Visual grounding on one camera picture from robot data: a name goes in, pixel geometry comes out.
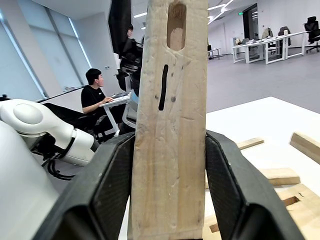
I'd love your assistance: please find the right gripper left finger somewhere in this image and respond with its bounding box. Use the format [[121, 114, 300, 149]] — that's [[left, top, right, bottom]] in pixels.
[[32, 131, 136, 240]]

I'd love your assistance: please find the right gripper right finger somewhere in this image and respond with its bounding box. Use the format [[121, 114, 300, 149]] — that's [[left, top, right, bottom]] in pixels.
[[204, 129, 305, 240]]

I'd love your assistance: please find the wooden leg with slot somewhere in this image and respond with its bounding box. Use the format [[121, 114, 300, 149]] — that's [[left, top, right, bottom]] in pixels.
[[127, 0, 210, 240]]

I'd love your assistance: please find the wooden bar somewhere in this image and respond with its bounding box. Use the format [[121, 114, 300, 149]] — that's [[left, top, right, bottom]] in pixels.
[[258, 167, 301, 187], [289, 131, 320, 165], [236, 137, 265, 151]]

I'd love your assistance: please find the grey mesh office chair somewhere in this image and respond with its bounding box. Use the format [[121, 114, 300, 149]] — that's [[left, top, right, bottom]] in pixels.
[[121, 90, 139, 130]]

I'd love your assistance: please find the black office chair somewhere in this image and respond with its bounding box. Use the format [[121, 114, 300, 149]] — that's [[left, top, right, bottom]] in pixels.
[[303, 16, 320, 54], [277, 25, 292, 47], [42, 101, 101, 142]]

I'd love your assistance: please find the person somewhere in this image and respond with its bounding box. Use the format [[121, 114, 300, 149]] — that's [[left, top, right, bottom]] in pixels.
[[116, 23, 145, 94], [80, 67, 121, 136]]

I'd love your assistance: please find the black cable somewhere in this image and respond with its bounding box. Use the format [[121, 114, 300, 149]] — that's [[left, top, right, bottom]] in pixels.
[[41, 158, 76, 181]]

